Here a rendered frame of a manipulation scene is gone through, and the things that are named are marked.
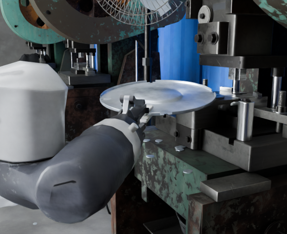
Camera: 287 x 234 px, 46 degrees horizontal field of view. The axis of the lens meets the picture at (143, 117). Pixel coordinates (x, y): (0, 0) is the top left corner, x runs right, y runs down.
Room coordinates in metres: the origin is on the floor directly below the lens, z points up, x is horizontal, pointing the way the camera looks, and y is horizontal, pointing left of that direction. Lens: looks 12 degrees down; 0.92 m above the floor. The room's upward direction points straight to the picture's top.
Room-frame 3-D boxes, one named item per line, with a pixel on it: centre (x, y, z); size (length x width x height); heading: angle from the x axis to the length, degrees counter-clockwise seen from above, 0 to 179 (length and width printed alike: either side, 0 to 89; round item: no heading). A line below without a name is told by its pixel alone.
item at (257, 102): (0.96, -0.27, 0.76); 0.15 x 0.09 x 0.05; 25
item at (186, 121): (0.89, -0.11, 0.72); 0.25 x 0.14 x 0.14; 115
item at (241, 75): (0.96, -0.26, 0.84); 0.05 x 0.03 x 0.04; 25
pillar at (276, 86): (0.91, -0.36, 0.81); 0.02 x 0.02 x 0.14
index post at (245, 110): (0.75, -0.23, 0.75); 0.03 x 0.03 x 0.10; 25
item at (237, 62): (0.96, -0.27, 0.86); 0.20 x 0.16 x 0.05; 25
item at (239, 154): (0.96, -0.27, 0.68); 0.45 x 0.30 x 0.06; 25
